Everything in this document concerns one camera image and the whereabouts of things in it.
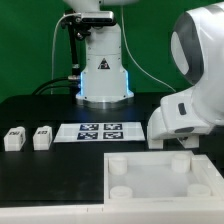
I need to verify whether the white square table top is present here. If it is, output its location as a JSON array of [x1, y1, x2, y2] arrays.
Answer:
[[104, 151, 224, 204]]

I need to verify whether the white AprilTag base sheet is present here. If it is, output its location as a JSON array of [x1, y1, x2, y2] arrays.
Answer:
[[54, 122, 145, 143]]

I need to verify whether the white cable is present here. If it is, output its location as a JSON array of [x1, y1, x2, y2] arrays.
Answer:
[[50, 6, 177, 95]]

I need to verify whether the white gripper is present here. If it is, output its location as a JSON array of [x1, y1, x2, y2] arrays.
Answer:
[[146, 107, 200, 150]]

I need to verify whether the black cable bundle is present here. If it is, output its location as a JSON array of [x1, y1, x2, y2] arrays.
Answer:
[[31, 24, 83, 96]]

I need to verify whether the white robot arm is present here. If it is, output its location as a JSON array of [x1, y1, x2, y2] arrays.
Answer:
[[63, 0, 224, 149]]

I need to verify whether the black mounted camera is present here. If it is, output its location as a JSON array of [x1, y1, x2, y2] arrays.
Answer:
[[61, 11, 116, 41]]

